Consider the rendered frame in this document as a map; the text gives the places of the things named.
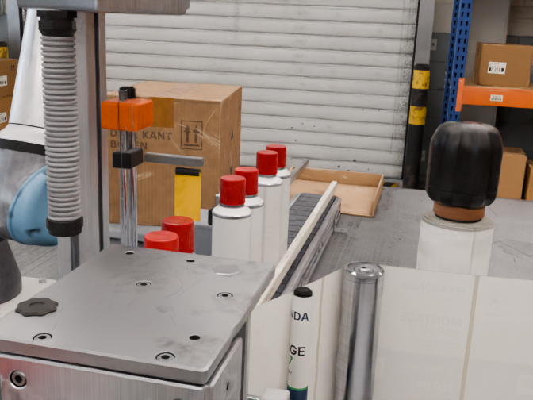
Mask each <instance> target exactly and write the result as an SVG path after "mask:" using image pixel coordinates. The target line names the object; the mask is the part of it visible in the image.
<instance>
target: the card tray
mask: <svg viewBox="0 0 533 400"><path fill-rule="evenodd" d="M383 177H384V175H379V174H370V173H361V172H352V171H336V170H327V169H318V168H309V167H306V168H305V169H304V170H303V172H302V173H300V174H299V176H298V177H296V179H295V180H294V181H293V182H292V183H291V184H290V200H291V198H292V197H293V196H294V195H295V194H301V193H310V194H324V193H325V191H326V190H327V189H328V187H329V186H330V184H331V183H332V181H336V182H337V189H336V192H335V193H334V194H333V196H336V197H337V198H341V209H340V214H345V215H353V216H360V217H373V216H374V212H375V210H376V207H377V204H378V200H379V198H380V195H381V192H382V186H383Z"/></svg>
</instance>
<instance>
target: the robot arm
mask: <svg viewBox="0 0 533 400"><path fill-rule="evenodd" d="M36 11H37V10H36V9H28V10H27V15H26V20H25V29H24V34H23V39H22V44H21V53H20V57H19V62H18V67H17V76H16V81H15V86H14V91H13V100H12V105H11V109H10V118H9V123H8V125H7V126H6V127H5V128H4V129H3V130H1V131H0V305H1V304H3V303H5V302H8V301H10V300H12V299H14V298H16V297H17V296H18V295H19V294H20V293H21V291H22V278H21V272H20V270H19V268H18V265H17V262H16V260H15V258H14V256H13V253H12V250H11V248H10V245H9V242H8V239H9V240H15V241H16V242H18V243H20V244H25V245H39V246H45V247H50V246H56V245H58V237H54V236H52V235H50V234H49V233H48V229H47V228H46V217H47V216H48V199H47V195H48V194H47V190H48V189H47V183H46V181H47V179H46V176H47V175H46V171H47V169H46V166H47V164H46V163H45V161H46V159H45V156H46V154H45V151H46V149H45V146H46V144H45V143H44V142H45V141H46V140H45V139H44V136H46V135H45V134H44V131H45V130H46V129H44V126H45V124H44V121H45V119H44V115H45V114H44V110H45V109H44V108H43V105H45V104H44V103H43V100H44V99H45V98H43V94H44V93H43V92H42V90H43V89H44V88H43V87H42V84H44V83H43V82H42V79H43V78H44V77H42V74H43V72H42V71H41V68H44V67H42V66H41V63H43V62H44V61H41V58H42V57H43V56H42V55H41V54H40V53H41V52H43V51H42V50H40V47H43V45H42V44H40V42H41V41H42V40H41V39H40V36H41V33H40V31H39V29H38V20H40V17H38V16H37V15H36Z"/></svg>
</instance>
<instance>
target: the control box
mask: <svg viewBox="0 0 533 400"><path fill-rule="evenodd" d="M17 6H18V7H20V8H22V9H36V10H62V11H75V12H89V13H126V14H150V15H173V16H182V15H183V14H185V13H186V10H188V9H189V8H190V0H17Z"/></svg>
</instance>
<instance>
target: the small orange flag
mask: <svg viewBox="0 0 533 400"><path fill-rule="evenodd" d="M174 215H175V216H184V217H190V218H192V219H193V220H194V221H201V169H193V168H184V167H177V168H175V185H174Z"/></svg>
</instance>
